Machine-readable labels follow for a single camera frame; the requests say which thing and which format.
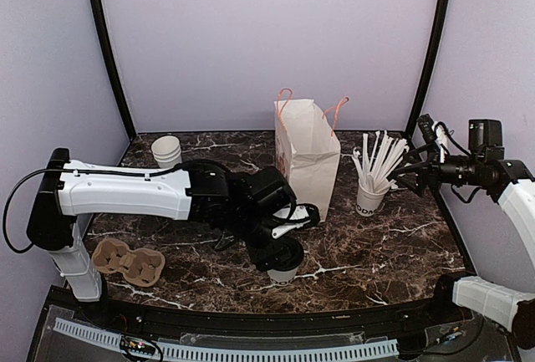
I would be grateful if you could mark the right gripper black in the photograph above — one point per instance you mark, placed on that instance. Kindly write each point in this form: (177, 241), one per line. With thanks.
(423, 170)

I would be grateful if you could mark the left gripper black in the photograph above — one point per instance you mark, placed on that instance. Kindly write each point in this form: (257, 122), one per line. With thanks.
(257, 257)

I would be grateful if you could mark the single white paper cup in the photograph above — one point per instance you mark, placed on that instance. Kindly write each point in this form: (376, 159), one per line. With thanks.
(282, 277)

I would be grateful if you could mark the stack of white paper cups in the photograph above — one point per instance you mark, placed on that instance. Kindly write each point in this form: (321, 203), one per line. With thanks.
(166, 151)

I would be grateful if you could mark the black cup lid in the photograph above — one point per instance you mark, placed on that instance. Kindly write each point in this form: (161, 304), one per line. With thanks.
(291, 254)

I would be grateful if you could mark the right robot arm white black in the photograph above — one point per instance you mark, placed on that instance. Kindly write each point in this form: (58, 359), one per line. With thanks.
(509, 183)

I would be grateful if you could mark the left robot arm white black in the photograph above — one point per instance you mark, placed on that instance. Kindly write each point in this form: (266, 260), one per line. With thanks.
(259, 209)

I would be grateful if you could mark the white paper takeout bag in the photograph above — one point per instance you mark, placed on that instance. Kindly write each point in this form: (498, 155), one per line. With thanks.
(307, 149)

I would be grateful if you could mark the bundle of white wrapped straws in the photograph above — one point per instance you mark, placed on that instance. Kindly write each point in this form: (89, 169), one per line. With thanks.
(377, 157)

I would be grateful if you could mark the white cup holding straws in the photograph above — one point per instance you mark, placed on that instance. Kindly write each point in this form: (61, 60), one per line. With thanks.
(368, 202)

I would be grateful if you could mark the brown cardboard cup carrier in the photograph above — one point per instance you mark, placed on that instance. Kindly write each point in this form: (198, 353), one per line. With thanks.
(141, 267)

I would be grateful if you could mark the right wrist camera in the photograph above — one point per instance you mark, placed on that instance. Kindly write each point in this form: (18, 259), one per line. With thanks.
(435, 136)

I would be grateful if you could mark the white slotted cable duct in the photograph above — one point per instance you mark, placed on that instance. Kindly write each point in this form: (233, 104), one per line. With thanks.
(197, 347)

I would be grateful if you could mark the left black frame post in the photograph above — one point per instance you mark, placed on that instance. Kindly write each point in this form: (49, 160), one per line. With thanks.
(112, 71)

